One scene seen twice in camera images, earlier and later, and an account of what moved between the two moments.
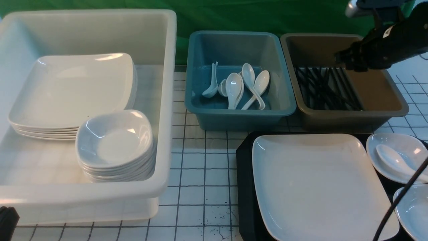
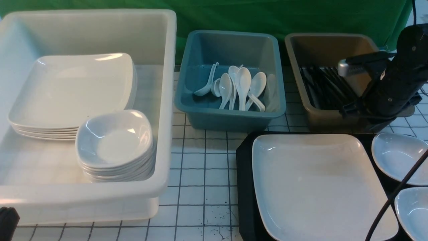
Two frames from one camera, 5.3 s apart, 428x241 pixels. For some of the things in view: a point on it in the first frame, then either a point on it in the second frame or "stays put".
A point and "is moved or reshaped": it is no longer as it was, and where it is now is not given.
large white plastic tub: (39, 178) stays put
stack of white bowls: (115, 146) stays put
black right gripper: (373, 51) -> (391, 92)
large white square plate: (320, 187) stays put
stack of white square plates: (60, 91) stays put
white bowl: (412, 210) stays put
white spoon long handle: (248, 75) -> (232, 71)
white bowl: (414, 150) is moved or reshaped
